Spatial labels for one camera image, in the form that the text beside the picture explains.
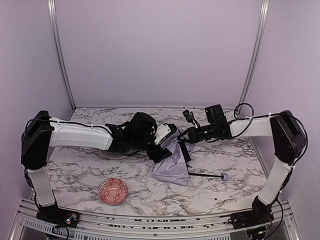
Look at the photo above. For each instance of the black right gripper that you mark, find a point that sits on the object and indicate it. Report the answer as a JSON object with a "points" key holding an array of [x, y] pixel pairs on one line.
{"points": [[186, 136]]}

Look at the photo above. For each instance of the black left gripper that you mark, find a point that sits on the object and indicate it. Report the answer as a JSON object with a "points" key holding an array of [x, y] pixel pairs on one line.
{"points": [[161, 152]]}

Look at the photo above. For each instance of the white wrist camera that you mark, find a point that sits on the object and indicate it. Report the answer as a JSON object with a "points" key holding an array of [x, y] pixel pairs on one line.
{"points": [[163, 132], [188, 116]]}

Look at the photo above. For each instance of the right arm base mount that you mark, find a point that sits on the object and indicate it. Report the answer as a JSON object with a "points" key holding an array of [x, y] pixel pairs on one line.
{"points": [[246, 219]]}

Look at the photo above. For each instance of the lilac folding umbrella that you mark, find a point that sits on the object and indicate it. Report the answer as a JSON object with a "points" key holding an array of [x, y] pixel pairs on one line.
{"points": [[175, 168]]}

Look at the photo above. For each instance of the red patterned bowl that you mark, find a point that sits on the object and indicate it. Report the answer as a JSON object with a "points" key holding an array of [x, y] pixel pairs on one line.
{"points": [[113, 191]]}

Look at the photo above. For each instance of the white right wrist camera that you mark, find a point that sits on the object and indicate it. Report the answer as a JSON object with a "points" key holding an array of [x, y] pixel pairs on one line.
{"points": [[188, 116]]}

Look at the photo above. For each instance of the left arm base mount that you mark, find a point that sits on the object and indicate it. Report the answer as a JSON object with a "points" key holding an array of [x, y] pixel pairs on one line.
{"points": [[62, 218]]}

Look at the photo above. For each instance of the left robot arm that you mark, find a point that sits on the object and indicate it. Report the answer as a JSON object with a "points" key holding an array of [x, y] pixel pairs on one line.
{"points": [[44, 132]]}

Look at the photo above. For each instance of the right aluminium frame post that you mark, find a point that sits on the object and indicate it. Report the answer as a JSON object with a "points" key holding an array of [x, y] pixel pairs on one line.
{"points": [[260, 34]]}

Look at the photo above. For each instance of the patterned plate under bowl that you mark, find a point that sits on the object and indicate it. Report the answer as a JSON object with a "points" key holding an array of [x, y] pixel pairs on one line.
{"points": [[112, 155]]}

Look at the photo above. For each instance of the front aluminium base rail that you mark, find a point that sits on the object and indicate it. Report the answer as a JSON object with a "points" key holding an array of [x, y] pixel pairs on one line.
{"points": [[102, 226]]}

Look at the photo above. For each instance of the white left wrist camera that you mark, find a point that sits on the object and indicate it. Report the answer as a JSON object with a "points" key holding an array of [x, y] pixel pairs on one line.
{"points": [[163, 132]]}

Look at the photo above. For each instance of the left aluminium frame post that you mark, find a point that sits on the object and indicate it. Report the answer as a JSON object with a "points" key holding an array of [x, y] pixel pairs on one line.
{"points": [[59, 52]]}

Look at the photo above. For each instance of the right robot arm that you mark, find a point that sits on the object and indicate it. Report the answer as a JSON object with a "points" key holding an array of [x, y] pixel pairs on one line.
{"points": [[289, 139]]}

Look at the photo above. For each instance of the aluminium frame post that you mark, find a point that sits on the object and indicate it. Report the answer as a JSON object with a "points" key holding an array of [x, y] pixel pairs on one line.
{"points": [[260, 34], [59, 52]]}

